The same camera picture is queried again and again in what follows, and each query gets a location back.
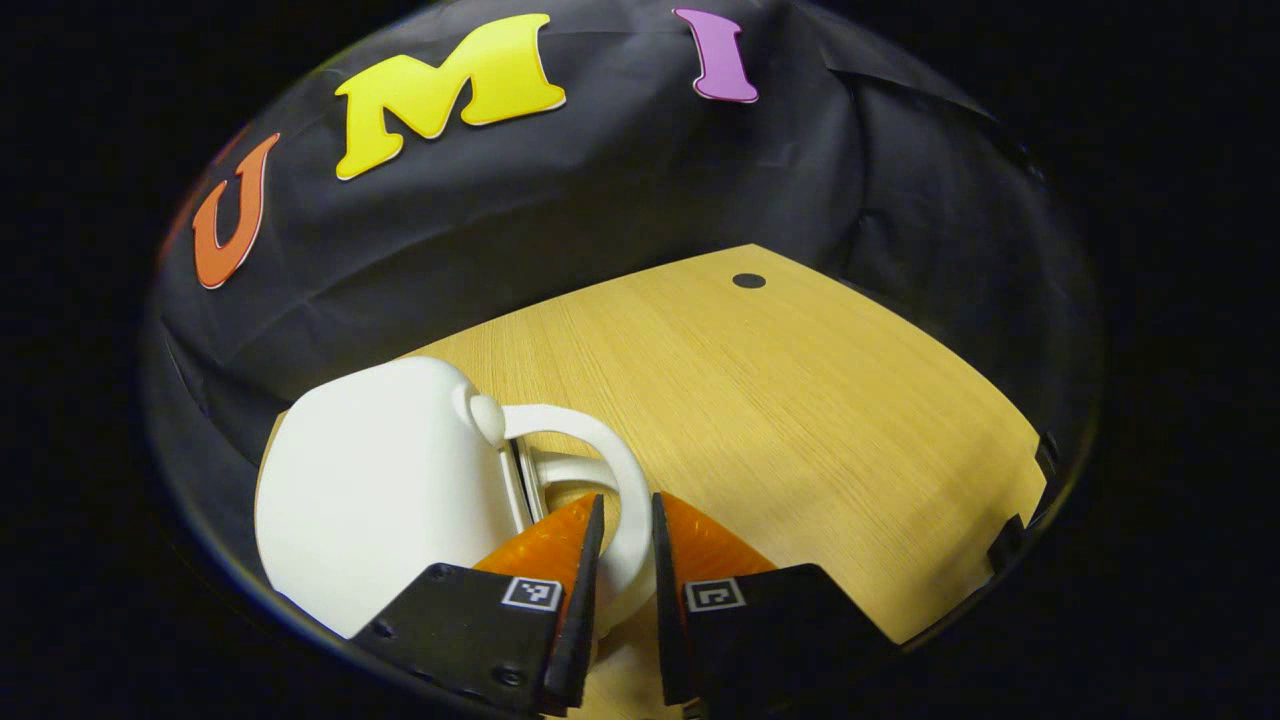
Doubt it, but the white suitcase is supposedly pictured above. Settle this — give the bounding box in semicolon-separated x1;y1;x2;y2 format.
254;356;657;641

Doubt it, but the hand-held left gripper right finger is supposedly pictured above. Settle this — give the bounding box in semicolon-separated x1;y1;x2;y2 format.
651;491;898;709

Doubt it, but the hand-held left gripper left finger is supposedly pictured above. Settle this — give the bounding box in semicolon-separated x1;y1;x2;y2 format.
350;492;608;717

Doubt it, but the black table edge clamp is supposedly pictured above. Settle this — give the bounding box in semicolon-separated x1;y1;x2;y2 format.
987;514;1027;573

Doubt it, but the black backdrop cloth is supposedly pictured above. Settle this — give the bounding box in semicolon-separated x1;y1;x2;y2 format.
140;0;1101;501

